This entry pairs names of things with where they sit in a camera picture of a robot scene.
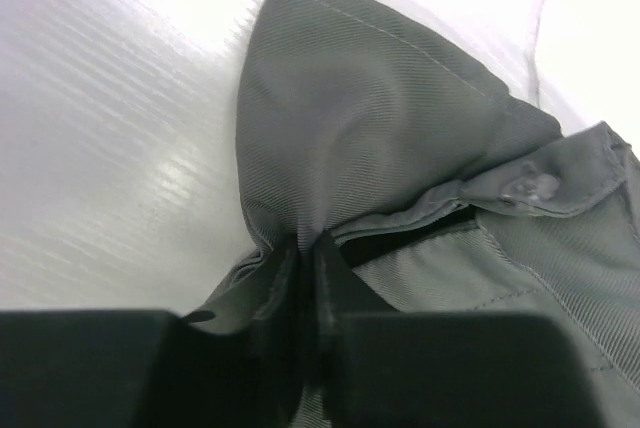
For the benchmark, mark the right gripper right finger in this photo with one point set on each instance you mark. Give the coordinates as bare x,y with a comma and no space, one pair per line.
384,368

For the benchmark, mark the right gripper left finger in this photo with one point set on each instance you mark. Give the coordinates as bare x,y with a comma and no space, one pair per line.
231,363

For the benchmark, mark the grey pleated skirt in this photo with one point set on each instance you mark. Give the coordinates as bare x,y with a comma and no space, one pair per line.
442,191

